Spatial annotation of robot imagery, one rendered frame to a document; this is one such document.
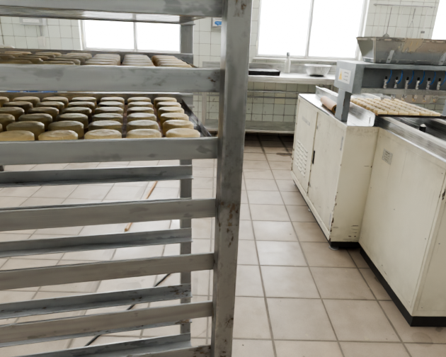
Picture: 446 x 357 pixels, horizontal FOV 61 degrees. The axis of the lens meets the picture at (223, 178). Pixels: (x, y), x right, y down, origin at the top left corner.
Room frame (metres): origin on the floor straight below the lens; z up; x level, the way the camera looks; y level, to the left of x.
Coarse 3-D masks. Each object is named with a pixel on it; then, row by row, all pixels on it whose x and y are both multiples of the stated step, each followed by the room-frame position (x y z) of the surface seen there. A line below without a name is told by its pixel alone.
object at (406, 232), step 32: (384, 128) 2.09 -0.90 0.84; (384, 160) 2.00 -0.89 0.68; (416, 160) 1.70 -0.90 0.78; (384, 192) 1.93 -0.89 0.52; (416, 192) 1.64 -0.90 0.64; (384, 224) 1.86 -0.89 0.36; (416, 224) 1.58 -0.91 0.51; (384, 256) 1.79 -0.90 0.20; (416, 256) 1.52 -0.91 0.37; (384, 288) 1.77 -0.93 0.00; (416, 288) 1.47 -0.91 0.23; (416, 320) 1.48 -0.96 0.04
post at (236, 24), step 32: (224, 0) 0.48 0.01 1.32; (224, 32) 0.48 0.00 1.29; (224, 64) 0.47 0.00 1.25; (224, 96) 0.47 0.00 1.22; (224, 128) 0.47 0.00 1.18; (224, 160) 0.47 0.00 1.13; (224, 192) 0.47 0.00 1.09; (224, 224) 0.47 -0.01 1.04; (224, 256) 0.47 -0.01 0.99; (224, 288) 0.47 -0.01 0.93; (224, 320) 0.47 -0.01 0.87; (224, 352) 0.47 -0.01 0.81
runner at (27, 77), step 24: (0, 72) 0.44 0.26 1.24; (24, 72) 0.44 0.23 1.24; (48, 72) 0.45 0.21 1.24; (72, 72) 0.46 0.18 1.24; (96, 72) 0.46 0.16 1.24; (120, 72) 0.47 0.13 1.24; (144, 72) 0.48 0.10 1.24; (168, 72) 0.48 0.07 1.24; (192, 72) 0.49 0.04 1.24; (216, 72) 0.50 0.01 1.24
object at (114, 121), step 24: (0, 96) 0.78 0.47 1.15; (24, 96) 0.80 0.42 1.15; (0, 120) 0.58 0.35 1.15; (24, 120) 0.59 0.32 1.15; (48, 120) 0.60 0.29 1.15; (72, 120) 0.60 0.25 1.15; (96, 120) 0.61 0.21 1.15; (120, 120) 0.63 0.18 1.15; (144, 120) 0.61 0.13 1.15; (168, 120) 0.61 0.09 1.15
